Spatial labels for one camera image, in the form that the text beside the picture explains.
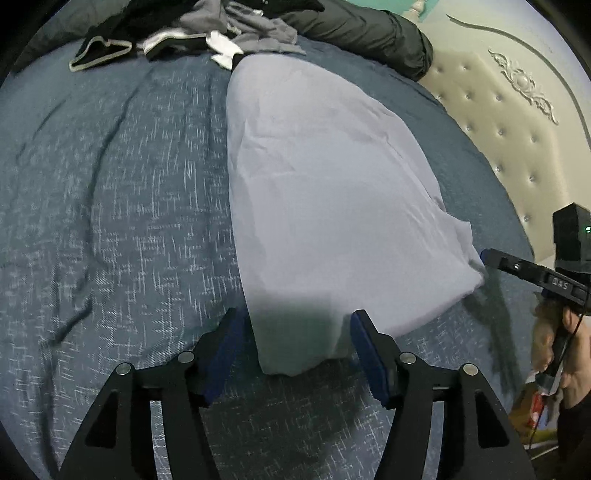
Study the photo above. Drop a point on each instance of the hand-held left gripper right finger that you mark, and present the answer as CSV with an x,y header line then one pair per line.
x,y
369,364

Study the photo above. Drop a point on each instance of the light grey jacket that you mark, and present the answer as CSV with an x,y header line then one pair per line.
x,y
323,184

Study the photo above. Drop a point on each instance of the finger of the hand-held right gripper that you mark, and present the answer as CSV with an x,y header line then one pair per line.
x,y
512,266

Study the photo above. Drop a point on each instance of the white sock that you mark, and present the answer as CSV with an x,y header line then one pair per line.
x,y
222,61
224,42

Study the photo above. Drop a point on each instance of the cream tufted headboard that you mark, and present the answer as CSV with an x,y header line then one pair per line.
x,y
508,138

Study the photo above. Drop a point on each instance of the red and white packet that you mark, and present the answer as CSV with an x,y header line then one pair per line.
x,y
538,408

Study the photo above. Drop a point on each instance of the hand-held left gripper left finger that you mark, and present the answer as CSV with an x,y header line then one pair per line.
x,y
226,355

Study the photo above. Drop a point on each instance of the grey hoodie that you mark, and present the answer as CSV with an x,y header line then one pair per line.
x,y
268,37

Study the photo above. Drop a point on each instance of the person's right hand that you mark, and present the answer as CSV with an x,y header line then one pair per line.
x,y
579,360

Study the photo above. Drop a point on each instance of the person's right forearm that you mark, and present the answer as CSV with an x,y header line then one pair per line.
x,y
577,429

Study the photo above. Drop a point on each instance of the black shorts with white piping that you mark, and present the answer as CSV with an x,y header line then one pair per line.
x,y
99,50

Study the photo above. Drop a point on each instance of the black pants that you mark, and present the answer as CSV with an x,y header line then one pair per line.
x,y
286,4

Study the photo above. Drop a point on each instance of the dark grey rolled duvet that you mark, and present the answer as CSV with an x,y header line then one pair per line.
x,y
369,37

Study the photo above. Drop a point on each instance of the black and white shorts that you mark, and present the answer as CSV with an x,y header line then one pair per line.
x,y
175,44

